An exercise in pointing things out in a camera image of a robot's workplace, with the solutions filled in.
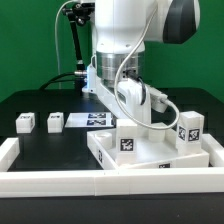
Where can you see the white U-shaped obstacle fence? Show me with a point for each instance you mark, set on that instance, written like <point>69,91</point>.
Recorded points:
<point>101,183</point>

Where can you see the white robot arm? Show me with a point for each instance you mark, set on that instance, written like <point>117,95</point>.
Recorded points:
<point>119,30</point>

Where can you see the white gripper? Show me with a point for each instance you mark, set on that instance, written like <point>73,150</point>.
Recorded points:
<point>131,100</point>

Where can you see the white marker sheet with tags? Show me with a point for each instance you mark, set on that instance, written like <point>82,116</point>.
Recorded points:
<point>94,119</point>

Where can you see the white square table top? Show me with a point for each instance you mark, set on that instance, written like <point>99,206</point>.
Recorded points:
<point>152,151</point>

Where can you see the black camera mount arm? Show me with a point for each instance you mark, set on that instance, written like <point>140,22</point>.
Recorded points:
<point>78,15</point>

